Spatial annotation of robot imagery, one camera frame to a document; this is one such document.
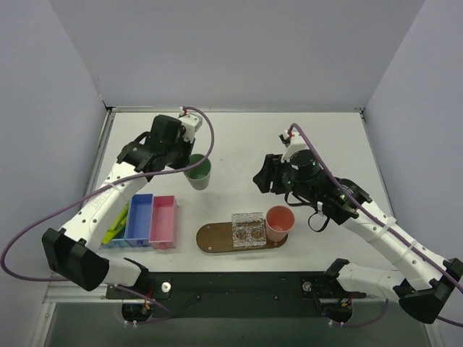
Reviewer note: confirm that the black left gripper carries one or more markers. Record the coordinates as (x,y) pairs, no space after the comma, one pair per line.
(179,152)

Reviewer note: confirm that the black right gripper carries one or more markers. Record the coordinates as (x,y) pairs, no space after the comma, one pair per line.
(272,173)

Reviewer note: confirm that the green plastic cup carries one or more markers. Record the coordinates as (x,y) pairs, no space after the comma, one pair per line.
(199,176)

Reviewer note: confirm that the coral plastic cup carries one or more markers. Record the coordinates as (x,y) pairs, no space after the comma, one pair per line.
(279,222)

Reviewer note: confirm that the clear crystal toothbrush holder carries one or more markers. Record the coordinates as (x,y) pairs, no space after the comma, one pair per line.
(248,230)

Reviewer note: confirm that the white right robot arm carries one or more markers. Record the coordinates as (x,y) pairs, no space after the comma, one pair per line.
(421,282)

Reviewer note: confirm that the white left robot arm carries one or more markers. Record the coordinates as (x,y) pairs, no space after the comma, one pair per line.
(72,251)

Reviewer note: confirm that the green toothpaste tube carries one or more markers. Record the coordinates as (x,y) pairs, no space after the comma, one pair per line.
(117,229)

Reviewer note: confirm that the oval wooden tray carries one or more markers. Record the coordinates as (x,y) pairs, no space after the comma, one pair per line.
(214,238)

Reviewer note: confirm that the pink plastic bin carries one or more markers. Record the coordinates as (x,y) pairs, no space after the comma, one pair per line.
(163,228)

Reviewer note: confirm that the light blue plastic bin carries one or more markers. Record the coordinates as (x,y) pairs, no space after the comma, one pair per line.
(115,242)

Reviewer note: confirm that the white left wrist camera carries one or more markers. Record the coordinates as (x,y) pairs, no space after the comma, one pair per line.
(192,122)

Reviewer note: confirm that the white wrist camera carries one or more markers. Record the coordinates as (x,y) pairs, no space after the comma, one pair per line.
(192,122)
(293,142)

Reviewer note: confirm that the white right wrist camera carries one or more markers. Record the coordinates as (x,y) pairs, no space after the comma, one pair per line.
(293,142)

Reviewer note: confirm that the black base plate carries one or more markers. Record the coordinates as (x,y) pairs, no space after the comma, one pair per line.
(245,295)

